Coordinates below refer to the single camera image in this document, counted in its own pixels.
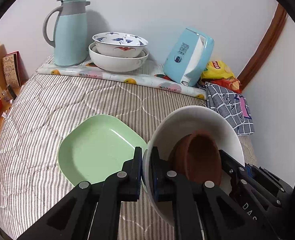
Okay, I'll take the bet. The brown small bowl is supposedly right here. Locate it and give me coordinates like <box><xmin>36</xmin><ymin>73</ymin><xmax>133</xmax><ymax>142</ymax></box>
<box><xmin>184</xmin><ymin>130</ymin><xmax>222</xmax><ymax>185</ymax></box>
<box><xmin>167</xmin><ymin>134</ymin><xmax>191</xmax><ymax>176</ymax></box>

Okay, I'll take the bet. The green square plate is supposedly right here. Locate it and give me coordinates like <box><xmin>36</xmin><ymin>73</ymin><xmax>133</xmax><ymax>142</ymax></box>
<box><xmin>58</xmin><ymin>114</ymin><xmax>147</xmax><ymax>186</ymax></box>

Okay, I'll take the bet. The white floral bowl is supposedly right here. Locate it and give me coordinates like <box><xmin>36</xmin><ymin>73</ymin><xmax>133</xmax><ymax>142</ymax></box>
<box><xmin>142</xmin><ymin>106</ymin><xmax>244</xmax><ymax>226</ymax></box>

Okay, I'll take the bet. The striped quilted table cover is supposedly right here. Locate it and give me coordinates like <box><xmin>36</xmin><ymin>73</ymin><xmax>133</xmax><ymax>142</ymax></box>
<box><xmin>0</xmin><ymin>72</ymin><xmax>257</xmax><ymax>240</ymax></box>

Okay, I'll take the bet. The grey checkered folded cloth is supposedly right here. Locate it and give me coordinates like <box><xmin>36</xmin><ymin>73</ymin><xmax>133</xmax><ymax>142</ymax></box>
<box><xmin>205</xmin><ymin>82</ymin><xmax>255</xmax><ymax>135</ymax></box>

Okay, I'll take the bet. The red chips bag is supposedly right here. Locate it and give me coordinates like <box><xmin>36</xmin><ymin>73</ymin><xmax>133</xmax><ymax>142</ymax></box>
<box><xmin>211</xmin><ymin>77</ymin><xmax>242</xmax><ymax>94</ymax></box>

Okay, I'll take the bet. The yellow chips bag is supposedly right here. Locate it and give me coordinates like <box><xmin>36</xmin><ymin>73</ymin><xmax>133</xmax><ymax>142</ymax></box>
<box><xmin>201</xmin><ymin>61</ymin><xmax>235</xmax><ymax>80</ymax></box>

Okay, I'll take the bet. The light blue electric kettle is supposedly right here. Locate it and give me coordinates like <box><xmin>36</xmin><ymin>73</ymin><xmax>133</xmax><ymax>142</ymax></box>
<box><xmin>163</xmin><ymin>28</ymin><xmax>214</xmax><ymax>87</ymax></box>

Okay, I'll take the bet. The wooden side table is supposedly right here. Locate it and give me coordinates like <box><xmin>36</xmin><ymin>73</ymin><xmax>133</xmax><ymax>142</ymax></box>
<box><xmin>0</xmin><ymin>89</ymin><xmax>14</xmax><ymax>131</ymax></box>

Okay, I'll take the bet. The fruit print plastic sheet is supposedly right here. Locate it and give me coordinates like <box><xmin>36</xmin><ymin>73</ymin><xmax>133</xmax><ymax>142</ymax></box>
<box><xmin>37</xmin><ymin>56</ymin><xmax>207</xmax><ymax>100</ymax></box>

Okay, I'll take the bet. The large white ceramic bowl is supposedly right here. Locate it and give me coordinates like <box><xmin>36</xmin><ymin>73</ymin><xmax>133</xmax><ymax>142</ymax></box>
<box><xmin>88</xmin><ymin>42</ymin><xmax>149</xmax><ymax>73</ymax></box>

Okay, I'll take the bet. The patterned notebook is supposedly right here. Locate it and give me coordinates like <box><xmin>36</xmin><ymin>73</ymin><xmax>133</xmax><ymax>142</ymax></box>
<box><xmin>2</xmin><ymin>51</ymin><xmax>21</xmax><ymax>88</ymax></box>

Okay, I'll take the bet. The blue patterned ceramic bowl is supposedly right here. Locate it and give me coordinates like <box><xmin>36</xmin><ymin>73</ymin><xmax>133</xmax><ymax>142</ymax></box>
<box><xmin>92</xmin><ymin>32</ymin><xmax>148</xmax><ymax>58</ymax></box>

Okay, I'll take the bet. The light blue thermos jug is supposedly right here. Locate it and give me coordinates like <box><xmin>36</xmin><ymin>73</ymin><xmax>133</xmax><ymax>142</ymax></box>
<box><xmin>42</xmin><ymin>0</ymin><xmax>90</xmax><ymax>67</ymax></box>

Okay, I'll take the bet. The brown wooden door frame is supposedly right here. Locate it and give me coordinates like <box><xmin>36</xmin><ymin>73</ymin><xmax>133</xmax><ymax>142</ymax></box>
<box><xmin>237</xmin><ymin>4</ymin><xmax>288</xmax><ymax>90</ymax></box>

